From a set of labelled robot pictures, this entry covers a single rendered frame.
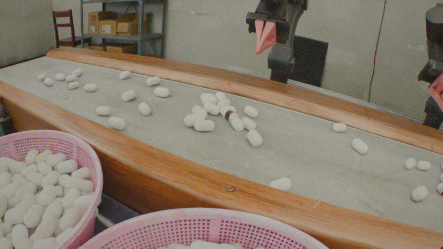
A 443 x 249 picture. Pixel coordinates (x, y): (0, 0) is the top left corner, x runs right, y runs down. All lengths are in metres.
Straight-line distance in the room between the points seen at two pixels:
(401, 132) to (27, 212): 0.70
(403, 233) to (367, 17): 2.26
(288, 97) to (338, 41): 1.89
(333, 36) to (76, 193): 2.34
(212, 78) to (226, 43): 2.03
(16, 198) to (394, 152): 0.66
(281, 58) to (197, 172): 0.59
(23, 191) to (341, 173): 0.46
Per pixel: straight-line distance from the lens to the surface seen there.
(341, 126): 0.53
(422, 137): 0.66
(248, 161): 0.38
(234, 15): 2.61
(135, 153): 0.34
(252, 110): 0.50
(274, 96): 0.59
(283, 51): 0.84
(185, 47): 2.89
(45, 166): 0.39
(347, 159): 0.45
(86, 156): 0.37
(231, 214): 0.25
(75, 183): 0.34
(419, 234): 0.34
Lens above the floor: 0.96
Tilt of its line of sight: 28 degrees down
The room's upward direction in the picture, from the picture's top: 6 degrees clockwise
